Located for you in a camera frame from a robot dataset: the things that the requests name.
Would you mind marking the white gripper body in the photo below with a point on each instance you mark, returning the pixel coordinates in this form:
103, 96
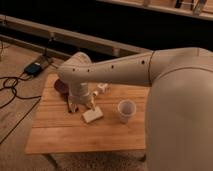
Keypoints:
79, 94

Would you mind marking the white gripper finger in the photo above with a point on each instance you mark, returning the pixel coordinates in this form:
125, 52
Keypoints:
91, 106

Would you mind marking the white sponge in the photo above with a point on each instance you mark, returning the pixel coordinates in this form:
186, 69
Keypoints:
92, 115

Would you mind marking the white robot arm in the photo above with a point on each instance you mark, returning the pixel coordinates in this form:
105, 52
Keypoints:
179, 108

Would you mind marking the dark red bowl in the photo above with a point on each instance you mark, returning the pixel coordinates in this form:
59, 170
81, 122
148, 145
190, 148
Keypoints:
61, 88

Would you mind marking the white plastic bottle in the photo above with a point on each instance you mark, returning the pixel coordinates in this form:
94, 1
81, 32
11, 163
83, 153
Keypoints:
100, 89

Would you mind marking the wooden slat table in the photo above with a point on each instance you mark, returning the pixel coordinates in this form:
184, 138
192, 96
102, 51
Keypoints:
55, 130

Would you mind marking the black power adapter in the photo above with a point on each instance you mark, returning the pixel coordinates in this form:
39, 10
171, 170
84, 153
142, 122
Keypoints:
33, 69

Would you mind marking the wooden shelf rail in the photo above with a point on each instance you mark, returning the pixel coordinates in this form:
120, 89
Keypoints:
79, 40

